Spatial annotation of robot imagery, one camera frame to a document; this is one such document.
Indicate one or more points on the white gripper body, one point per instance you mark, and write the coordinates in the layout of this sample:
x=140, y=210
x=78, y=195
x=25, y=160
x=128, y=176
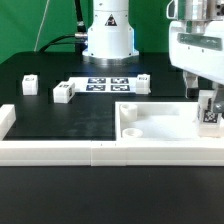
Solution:
x=200, y=54

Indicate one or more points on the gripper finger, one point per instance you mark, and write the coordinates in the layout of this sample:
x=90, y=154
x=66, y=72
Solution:
x=218, y=99
x=191, y=84

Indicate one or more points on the white square tabletop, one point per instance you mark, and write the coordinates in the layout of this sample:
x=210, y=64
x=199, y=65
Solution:
x=162, y=121

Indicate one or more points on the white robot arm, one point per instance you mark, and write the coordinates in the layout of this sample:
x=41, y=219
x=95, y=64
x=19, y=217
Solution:
x=111, y=38

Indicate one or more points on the white U-shaped fence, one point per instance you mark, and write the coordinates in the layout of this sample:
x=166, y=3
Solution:
x=102, y=153

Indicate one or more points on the white fiducial tag sheet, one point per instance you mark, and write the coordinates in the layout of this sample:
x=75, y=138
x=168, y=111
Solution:
x=104, y=84

